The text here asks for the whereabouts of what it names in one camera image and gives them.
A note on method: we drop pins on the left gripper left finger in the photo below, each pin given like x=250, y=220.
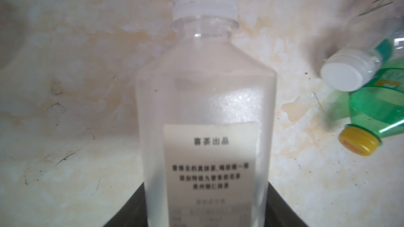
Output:
x=133, y=213

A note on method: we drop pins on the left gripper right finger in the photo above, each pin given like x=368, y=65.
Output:
x=279, y=213

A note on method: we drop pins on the square frosted white-label bottle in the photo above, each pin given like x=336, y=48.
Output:
x=205, y=115

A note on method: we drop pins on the green soda bottle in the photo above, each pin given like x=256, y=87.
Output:
x=375, y=112

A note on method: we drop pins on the green-label clear white-cap bottle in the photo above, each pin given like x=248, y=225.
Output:
x=373, y=37

